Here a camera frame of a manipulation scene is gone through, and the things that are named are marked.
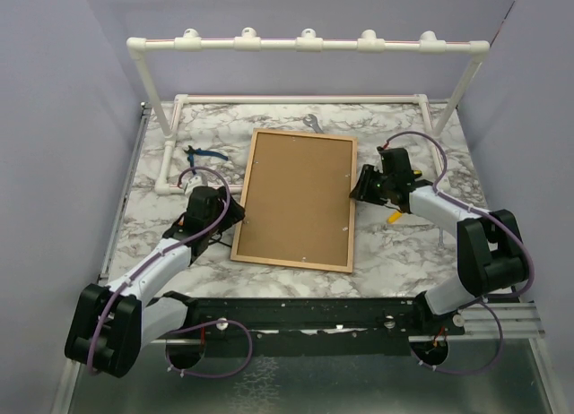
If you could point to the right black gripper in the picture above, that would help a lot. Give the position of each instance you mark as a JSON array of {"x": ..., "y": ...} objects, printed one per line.
[{"x": 362, "y": 191}]

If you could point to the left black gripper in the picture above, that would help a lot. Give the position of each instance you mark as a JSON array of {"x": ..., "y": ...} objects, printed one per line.
[{"x": 233, "y": 213}]

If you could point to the yellow black screwdriver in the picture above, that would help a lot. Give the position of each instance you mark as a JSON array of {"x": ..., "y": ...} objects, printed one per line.
[{"x": 399, "y": 214}]

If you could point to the brown wooden picture frame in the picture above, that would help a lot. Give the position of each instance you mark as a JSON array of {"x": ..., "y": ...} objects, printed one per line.
[{"x": 296, "y": 196}]

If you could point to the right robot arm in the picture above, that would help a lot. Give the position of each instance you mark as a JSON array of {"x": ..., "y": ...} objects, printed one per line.
[{"x": 490, "y": 251}]

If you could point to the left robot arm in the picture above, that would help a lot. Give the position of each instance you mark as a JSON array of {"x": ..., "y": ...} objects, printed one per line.
[{"x": 113, "y": 322}]

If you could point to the silver open-end wrench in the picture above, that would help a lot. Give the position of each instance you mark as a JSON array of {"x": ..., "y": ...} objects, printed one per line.
[{"x": 311, "y": 121}]

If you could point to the white PVC pipe rack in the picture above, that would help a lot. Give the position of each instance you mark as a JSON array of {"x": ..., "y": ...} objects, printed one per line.
[{"x": 306, "y": 42}]

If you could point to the blue handled pliers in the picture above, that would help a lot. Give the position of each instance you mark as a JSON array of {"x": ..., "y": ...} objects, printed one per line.
[{"x": 192, "y": 152}]

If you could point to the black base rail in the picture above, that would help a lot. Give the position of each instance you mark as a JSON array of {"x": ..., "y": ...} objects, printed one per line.
[{"x": 309, "y": 327}]

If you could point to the aluminium extrusion rail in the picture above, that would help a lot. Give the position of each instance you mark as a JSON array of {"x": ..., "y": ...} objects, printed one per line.
[{"x": 516, "y": 320}]

